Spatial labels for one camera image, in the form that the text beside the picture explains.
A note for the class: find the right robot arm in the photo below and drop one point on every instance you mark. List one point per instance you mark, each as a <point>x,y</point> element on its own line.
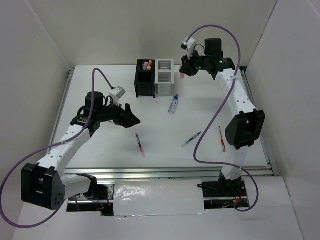
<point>247,121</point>

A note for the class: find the white foil cover panel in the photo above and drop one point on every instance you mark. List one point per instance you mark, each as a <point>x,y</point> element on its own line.
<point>158,198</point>

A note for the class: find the clear spray bottle blue cap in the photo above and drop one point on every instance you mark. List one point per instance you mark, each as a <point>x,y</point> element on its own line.
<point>173,105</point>

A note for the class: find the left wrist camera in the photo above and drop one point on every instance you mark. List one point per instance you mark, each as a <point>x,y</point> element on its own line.
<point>116,94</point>

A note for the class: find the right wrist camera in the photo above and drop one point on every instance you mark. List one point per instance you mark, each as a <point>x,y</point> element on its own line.
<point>189,45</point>

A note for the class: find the aluminium front rail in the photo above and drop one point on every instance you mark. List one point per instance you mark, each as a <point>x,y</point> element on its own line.
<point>147,174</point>

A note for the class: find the teal blue pen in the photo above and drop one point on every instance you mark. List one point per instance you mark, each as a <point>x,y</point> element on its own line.
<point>191,139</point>

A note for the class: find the left side rail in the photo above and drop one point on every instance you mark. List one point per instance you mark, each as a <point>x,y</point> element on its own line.
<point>61,106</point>

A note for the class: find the black slotted container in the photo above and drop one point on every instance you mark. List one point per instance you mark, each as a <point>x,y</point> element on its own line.
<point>144,82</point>

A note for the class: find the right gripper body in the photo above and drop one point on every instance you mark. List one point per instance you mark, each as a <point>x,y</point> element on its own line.
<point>197,62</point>

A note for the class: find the white slotted container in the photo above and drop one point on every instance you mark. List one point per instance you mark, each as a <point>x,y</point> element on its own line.
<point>164,79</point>

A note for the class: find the pink purple highlighter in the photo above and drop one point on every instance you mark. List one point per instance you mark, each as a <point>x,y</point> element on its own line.
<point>145,65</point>

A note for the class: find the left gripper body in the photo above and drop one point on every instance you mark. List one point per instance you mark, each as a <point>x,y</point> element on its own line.
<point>114,113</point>

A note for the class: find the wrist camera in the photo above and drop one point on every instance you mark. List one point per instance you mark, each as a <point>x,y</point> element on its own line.
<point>189,45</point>
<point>116,94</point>

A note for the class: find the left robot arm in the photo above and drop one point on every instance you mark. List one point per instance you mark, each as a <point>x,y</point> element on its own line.
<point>44,184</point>

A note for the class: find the dark red pen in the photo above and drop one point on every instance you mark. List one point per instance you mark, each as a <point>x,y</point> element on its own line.
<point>140,146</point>

